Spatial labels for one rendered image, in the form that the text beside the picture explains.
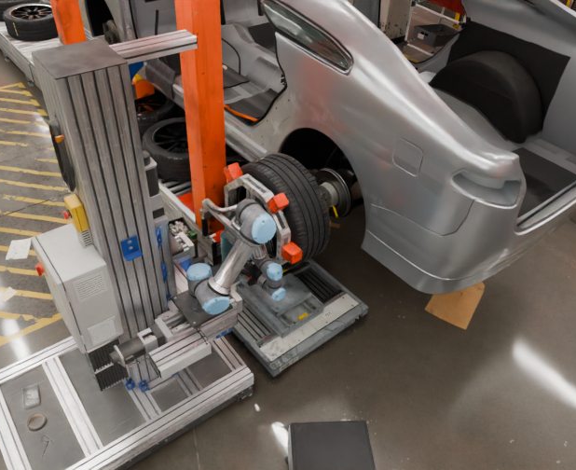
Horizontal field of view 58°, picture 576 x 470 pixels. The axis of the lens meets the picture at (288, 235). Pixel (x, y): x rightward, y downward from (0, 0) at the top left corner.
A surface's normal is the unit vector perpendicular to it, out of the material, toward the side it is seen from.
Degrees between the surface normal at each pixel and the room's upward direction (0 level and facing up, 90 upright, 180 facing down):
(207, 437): 0
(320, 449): 0
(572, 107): 90
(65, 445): 0
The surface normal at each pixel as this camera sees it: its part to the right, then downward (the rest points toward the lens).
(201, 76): 0.64, 0.54
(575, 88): -0.77, 0.40
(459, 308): 0.07, -0.74
